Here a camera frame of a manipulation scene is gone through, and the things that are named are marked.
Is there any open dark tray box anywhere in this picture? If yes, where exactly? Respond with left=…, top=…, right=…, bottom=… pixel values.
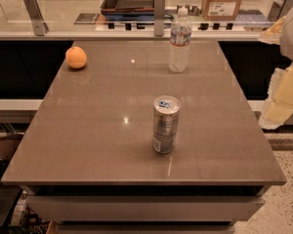
left=101, top=0, right=154, bottom=13

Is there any cardboard box with label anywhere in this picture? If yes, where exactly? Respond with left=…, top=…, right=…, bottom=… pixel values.
left=201, top=0, right=242, bottom=20

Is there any grey metal post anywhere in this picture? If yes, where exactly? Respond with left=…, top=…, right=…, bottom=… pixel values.
left=268, top=0, right=293, bottom=21
left=23, top=0, right=49, bottom=36
left=154, top=0, right=165, bottom=37

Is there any grey metal post left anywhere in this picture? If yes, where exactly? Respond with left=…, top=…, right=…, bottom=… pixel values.
left=23, top=0, right=49, bottom=36

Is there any grey metal post middle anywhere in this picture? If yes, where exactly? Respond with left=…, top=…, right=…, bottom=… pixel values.
left=154, top=0, right=165, bottom=37

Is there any silver redbull can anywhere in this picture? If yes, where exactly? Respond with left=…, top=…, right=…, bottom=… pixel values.
left=152, top=96, right=181, bottom=154

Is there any grey metal post right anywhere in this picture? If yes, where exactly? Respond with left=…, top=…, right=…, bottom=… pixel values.
left=268, top=0, right=293, bottom=21

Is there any clear plastic water bottle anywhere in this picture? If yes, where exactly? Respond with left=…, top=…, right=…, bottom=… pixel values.
left=169, top=7, right=192, bottom=73

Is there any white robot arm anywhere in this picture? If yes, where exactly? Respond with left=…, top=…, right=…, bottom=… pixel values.
left=258, top=7, right=293, bottom=130

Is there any orange fruit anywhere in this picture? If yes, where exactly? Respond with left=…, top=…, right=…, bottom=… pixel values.
left=65, top=46, right=87, bottom=69

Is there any grey drawer front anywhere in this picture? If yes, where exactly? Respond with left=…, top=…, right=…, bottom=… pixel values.
left=27, top=196, right=265, bottom=222

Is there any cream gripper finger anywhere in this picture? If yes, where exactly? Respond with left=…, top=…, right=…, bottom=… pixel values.
left=259, top=62, right=293, bottom=130
left=258, top=17, right=286, bottom=45

